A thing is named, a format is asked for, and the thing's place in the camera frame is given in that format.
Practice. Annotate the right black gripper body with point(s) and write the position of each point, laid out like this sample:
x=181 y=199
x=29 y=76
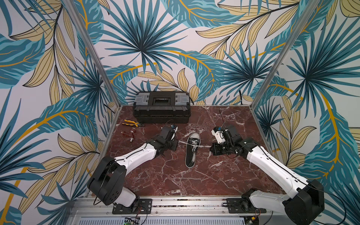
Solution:
x=218 y=149

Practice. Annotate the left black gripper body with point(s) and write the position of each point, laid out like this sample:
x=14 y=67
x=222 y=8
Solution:
x=171 y=145

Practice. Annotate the black white canvas sneaker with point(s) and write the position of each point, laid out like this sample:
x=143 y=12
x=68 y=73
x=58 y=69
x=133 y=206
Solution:
x=191 y=151

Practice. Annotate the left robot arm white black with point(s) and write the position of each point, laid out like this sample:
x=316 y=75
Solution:
x=107 y=182

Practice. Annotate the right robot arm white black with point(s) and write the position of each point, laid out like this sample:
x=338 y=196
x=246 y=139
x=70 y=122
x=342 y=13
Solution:
x=303 y=200

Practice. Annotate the black grey plastic toolbox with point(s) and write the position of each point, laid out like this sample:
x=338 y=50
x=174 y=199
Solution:
x=152 y=107

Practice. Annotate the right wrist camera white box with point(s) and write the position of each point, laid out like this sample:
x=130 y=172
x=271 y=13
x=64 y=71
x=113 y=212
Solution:
x=218 y=134

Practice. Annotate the yellow handled pliers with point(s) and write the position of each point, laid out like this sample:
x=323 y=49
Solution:
x=132 y=123

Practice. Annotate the red handled tool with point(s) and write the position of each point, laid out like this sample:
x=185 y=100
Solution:
x=130 y=134

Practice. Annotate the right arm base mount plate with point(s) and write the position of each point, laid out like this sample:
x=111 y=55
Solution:
x=241 y=205

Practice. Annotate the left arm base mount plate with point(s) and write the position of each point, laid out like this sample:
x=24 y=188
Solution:
x=140 y=206

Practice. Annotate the aluminium rail frame front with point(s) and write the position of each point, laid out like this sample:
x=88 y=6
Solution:
x=171 y=210

